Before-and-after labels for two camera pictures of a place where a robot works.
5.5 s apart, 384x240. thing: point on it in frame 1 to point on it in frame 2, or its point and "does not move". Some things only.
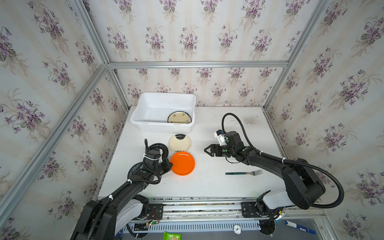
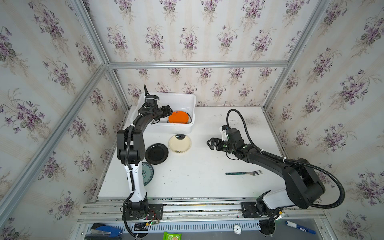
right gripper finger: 213,149 to 211,143
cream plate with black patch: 179,143 does not move
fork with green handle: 254,173 does not move
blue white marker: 291,224 does not move
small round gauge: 237,229 does not move
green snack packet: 168,236 does not move
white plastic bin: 153,109 does not move
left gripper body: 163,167 to 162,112
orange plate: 183,163 to 180,117
